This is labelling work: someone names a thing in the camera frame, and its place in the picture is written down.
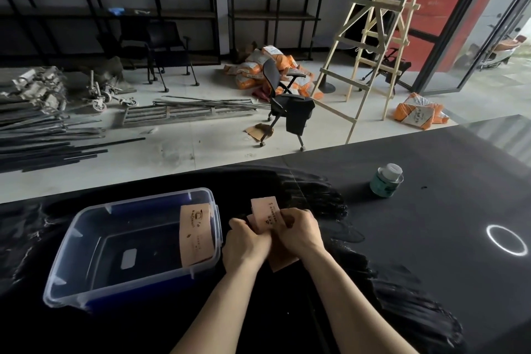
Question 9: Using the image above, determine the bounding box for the person's left forearm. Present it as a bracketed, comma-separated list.
[170, 258, 267, 354]

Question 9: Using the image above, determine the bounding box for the orange sack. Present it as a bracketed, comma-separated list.
[393, 92, 451, 132]

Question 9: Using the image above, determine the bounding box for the pile of grey metal clamps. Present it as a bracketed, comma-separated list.
[0, 66, 68, 113]

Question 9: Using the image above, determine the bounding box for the wooden step ladder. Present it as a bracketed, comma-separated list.
[310, 0, 433, 145]

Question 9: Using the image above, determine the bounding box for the black folding stool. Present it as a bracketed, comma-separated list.
[360, 46, 412, 86]

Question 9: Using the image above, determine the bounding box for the brown paper cup sleeve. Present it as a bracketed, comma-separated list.
[179, 202, 217, 267]
[246, 196, 304, 273]

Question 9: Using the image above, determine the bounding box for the black metal shelf rack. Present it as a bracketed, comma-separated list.
[0, 0, 221, 67]
[226, 0, 332, 63]

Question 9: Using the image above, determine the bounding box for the black visitor chair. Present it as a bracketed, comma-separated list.
[144, 20, 201, 93]

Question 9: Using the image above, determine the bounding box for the person's left hand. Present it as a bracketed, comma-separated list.
[222, 217, 273, 275]

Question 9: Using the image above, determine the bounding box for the green jar with white lid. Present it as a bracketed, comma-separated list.
[369, 163, 405, 199]

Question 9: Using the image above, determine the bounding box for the person's right hand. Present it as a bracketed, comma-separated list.
[275, 208, 329, 259]

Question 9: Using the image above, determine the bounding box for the black framed glass door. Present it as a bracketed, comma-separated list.
[413, 0, 531, 96]

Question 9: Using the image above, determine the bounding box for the parked scooter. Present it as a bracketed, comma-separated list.
[480, 34, 528, 71]

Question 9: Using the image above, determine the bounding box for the grey metal frame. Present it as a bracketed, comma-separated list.
[122, 95, 271, 129]

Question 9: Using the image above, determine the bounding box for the caster wheel set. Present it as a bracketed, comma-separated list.
[84, 70, 138, 113]

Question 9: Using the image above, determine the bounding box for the black plastic sheet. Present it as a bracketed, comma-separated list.
[0, 165, 466, 354]

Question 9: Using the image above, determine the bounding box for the clear plastic storage bin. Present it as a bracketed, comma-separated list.
[43, 187, 224, 311]

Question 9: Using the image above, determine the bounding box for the pile of orange sacks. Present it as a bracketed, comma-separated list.
[223, 44, 325, 102]

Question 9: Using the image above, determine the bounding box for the black office chair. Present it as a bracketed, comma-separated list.
[259, 57, 317, 152]

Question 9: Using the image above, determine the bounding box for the pile of black metal rods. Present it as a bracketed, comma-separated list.
[0, 108, 147, 174]

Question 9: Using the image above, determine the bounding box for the person's right forearm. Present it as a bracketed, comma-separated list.
[298, 245, 420, 354]

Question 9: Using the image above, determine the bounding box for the brown cardboard piece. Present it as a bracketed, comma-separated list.
[244, 122, 275, 143]

